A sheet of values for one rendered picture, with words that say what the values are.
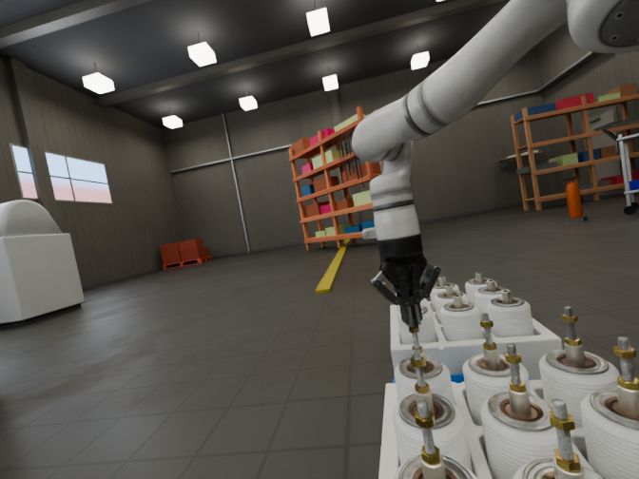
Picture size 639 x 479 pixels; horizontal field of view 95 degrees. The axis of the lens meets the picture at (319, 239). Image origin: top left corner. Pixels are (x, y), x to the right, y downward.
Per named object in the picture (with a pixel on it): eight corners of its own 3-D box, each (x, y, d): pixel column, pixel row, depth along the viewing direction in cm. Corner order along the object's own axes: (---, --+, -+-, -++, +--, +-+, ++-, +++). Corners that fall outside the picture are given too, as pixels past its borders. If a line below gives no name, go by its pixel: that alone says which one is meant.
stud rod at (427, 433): (435, 468, 31) (424, 398, 30) (440, 475, 30) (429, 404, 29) (427, 469, 30) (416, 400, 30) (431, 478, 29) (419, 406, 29)
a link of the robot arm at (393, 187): (399, 206, 57) (365, 212, 53) (386, 127, 56) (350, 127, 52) (429, 201, 51) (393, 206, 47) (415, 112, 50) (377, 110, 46)
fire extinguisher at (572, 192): (580, 219, 392) (574, 176, 390) (594, 220, 368) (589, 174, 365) (559, 222, 396) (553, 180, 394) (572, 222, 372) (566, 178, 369)
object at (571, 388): (623, 456, 49) (608, 351, 48) (646, 508, 40) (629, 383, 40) (550, 441, 54) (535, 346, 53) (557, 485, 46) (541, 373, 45)
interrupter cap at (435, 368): (452, 373, 50) (452, 369, 50) (413, 386, 48) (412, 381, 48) (427, 355, 57) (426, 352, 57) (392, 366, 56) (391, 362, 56)
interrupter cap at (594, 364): (602, 354, 47) (601, 351, 47) (616, 379, 41) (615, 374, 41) (543, 351, 52) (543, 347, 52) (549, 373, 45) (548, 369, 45)
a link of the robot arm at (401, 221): (403, 232, 60) (398, 201, 59) (433, 232, 49) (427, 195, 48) (361, 240, 58) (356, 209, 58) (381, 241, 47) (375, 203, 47)
